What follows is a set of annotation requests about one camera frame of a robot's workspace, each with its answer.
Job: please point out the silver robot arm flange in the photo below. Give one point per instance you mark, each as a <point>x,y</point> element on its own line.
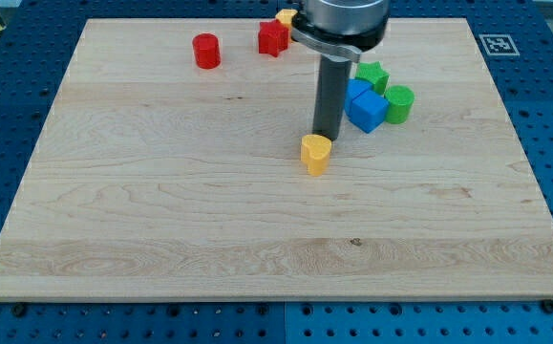
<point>343,29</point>

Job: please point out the yellow block behind arm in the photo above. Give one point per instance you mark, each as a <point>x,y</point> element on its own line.
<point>285,17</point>

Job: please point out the yellow heart block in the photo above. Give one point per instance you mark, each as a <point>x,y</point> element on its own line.
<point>315,153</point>

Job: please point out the wooden board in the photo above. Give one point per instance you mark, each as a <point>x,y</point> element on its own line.
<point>154,180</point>

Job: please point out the blue cube block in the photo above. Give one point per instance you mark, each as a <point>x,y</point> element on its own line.
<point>368,111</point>

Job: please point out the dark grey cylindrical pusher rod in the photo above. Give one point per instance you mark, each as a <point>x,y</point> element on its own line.
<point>332,85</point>

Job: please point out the blue rounded block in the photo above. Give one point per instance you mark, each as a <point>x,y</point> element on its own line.
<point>355,88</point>

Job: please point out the red star block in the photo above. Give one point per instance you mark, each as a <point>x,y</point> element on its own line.
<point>273,37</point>

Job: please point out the green star block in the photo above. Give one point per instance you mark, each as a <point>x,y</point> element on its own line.
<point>374,73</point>

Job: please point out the red cylinder block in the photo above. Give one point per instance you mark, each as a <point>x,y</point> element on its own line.
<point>206,50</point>

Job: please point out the green cylinder block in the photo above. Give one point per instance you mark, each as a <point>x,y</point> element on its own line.
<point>401,99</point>

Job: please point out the white fiducial marker tag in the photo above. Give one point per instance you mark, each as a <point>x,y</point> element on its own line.
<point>498,44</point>

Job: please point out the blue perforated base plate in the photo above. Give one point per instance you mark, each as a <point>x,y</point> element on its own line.
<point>35,49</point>

